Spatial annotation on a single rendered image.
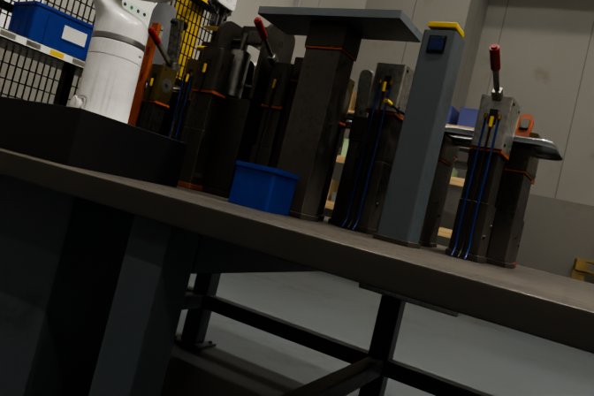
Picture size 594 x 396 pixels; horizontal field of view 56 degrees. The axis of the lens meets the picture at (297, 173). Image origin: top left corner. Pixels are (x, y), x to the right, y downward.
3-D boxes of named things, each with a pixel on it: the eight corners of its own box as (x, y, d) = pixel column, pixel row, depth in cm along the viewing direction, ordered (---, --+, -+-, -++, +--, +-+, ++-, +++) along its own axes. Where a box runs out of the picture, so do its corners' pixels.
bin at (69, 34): (108, 70, 203) (117, 35, 204) (26, 39, 179) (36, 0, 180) (83, 68, 213) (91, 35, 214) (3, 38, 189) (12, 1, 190)
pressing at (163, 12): (156, 95, 215) (178, 9, 216) (133, 86, 205) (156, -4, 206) (155, 95, 215) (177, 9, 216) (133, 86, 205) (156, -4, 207)
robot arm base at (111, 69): (89, 117, 115) (110, 30, 117) (37, 110, 126) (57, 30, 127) (157, 137, 131) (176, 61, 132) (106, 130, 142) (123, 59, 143)
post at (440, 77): (420, 248, 116) (467, 43, 118) (407, 247, 110) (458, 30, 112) (385, 239, 120) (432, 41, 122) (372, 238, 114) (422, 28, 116)
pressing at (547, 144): (565, 163, 143) (567, 158, 143) (555, 146, 124) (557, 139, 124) (175, 102, 216) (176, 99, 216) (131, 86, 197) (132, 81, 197)
